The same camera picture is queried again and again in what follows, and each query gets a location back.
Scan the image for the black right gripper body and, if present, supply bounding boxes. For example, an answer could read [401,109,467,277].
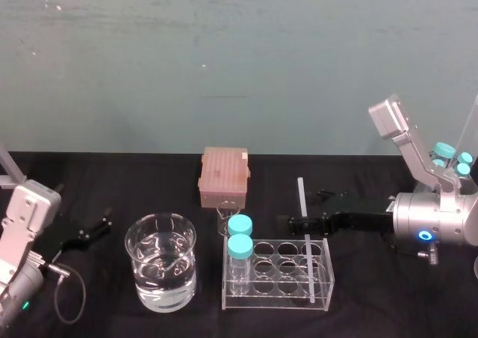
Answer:
[327,193,397,236]

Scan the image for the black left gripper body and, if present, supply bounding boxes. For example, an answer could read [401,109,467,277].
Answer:
[35,210,95,261]

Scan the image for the clear glass stirring rod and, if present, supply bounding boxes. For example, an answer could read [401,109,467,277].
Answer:
[297,177,308,219]
[305,234,315,304]

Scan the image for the grey metal stand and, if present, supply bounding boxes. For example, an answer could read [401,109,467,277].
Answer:
[0,143,28,190]

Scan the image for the clear acrylic tube rack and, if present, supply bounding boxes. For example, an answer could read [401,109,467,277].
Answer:
[221,237,335,313]

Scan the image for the large glass beaker with water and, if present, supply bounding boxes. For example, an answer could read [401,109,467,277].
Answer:
[124,212,199,314]

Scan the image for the small empty glass beaker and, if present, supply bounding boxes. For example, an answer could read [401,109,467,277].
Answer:
[215,199,240,237]

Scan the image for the black table cloth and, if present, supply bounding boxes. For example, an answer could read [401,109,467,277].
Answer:
[0,150,478,338]

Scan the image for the translucent pipette tip box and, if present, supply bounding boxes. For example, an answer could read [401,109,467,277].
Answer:
[197,145,251,210]

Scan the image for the left gripper thin dark cable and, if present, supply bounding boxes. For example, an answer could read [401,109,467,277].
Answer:
[46,262,87,325]

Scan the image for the gripper thin dark cable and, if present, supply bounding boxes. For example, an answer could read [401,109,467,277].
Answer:
[388,240,439,266]
[46,262,87,325]

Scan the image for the right gripper thin dark cable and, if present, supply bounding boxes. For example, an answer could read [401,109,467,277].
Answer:
[388,240,439,266]

